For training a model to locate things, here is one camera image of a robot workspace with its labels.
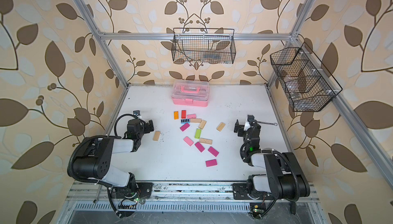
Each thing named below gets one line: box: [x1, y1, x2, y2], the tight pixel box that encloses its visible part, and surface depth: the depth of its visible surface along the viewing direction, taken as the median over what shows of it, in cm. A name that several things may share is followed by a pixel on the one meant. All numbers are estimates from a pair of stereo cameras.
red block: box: [181, 109, 187, 120], surface depth 106 cm
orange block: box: [173, 110, 179, 120], surface depth 104 cm
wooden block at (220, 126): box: [215, 121, 226, 132], surface depth 98 cm
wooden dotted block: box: [199, 137, 213, 145], surface depth 93 cm
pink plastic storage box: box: [170, 79, 210, 107], surface depth 107 cm
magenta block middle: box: [194, 141, 205, 153], surface depth 91 cm
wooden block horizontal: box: [189, 118, 203, 123], surface depth 102 cm
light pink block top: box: [186, 113, 197, 119], surface depth 104 cm
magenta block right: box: [207, 146, 220, 158], surface depth 89 cm
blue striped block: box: [180, 118, 190, 124], surface depth 101 cm
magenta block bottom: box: [205, 159, 218, 168], surface depth 84 cm
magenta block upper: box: [180, 122, 190, 132], surface depth 99 cm
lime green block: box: [194, 128, 202, 140], surface depth 96 cm
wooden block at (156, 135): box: [152, 130, 161, 142], surface depth 96 cm
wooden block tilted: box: [198, 119, 207, 130], surface depth 101 cm
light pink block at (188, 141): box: [183, 136, 194, 147], surface depth 93 cm
